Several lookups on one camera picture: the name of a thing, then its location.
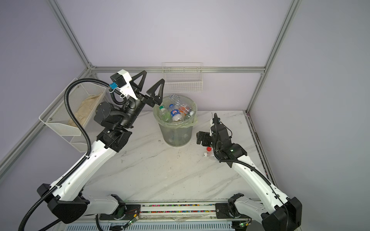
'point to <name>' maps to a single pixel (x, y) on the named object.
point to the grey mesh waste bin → (177, 137)
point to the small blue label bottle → (175, 113)
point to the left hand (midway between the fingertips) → (153, 78)
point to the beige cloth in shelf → (84, 110)
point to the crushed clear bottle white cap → (179, 103)
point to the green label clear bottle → (165, 115)
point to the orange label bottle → (182, 110)
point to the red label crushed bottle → (209, 148)
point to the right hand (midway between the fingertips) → (201, 135)
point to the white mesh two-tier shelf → (84, 96)
